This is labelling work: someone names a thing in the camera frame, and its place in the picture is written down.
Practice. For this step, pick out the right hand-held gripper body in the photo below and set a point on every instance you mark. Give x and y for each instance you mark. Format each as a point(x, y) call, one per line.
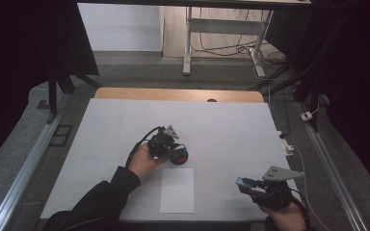
point(282, 174)

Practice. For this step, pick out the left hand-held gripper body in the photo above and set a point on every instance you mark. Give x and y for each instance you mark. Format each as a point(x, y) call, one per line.
point(160, 144)

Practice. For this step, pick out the round red ink pad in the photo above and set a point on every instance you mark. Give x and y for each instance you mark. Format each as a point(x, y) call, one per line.
point(181, 159)

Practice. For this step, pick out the blue stamp cap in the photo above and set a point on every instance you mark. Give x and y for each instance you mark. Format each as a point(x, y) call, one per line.
point(244, 182)

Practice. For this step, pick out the white paper sheet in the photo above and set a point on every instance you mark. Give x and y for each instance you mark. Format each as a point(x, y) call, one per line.
point(177, 192)

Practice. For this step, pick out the person's left hand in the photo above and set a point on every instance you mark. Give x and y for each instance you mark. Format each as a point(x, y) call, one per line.
point(143, 163)

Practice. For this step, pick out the person's right hand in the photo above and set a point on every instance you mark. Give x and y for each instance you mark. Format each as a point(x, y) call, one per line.
point(287, 218)

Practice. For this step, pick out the white power strip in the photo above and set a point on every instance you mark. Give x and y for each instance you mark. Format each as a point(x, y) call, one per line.
point(286, 146)

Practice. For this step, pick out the small white adapter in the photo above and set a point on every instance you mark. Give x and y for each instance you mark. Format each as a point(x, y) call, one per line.
point(306, 116)

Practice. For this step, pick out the black metal stand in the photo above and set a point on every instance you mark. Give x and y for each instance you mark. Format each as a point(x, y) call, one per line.
point(311, 80)
point(53, 93)

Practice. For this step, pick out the black curtain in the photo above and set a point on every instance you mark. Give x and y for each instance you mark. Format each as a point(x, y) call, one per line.
point(359, 80)
point(19, 64)

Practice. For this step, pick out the aluminium rail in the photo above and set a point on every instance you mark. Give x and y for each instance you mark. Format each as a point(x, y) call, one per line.
point(25, 166)
point(330, 166)

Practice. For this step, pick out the black floor frame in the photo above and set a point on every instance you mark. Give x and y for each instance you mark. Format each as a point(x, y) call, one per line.
point(61, 135)

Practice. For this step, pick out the white metal desk frame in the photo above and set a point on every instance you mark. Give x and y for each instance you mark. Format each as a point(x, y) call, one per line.
point(188, 41)

